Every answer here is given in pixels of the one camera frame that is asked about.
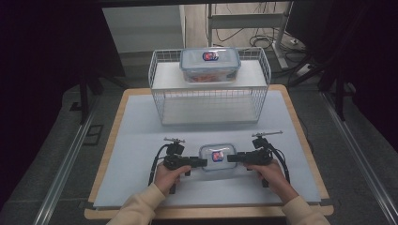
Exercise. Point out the black tripod stand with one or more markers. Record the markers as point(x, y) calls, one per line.
point(339, 90)
point(84, 93)

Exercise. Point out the white panel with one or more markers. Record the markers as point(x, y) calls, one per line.
point(140, 28)

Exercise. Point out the large clear blue-rimmed food container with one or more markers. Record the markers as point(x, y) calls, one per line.
point(209, 65)

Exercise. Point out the black floor plate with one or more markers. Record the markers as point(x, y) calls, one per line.
point(93, 135)

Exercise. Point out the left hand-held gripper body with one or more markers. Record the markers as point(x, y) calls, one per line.
point(175, 161)

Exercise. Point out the person's left hand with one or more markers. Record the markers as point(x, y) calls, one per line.
point(167, 179)

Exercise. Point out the aluminium floor rail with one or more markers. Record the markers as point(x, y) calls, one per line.
point(363, 156)
point(62, 175)

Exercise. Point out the white power strip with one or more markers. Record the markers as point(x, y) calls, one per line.
point(304, 70)

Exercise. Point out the pale blue table mat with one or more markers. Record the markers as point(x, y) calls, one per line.
point(140, 140)

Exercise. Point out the white metal desk frame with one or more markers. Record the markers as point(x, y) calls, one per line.
point(247, 21)

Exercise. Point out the small clear blue-rimmed food container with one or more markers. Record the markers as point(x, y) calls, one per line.
point(208, 156)

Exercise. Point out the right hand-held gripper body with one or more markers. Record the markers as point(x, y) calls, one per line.
point(259, 156)

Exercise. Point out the person's right hand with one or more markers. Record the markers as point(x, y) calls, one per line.
point(275, 176)

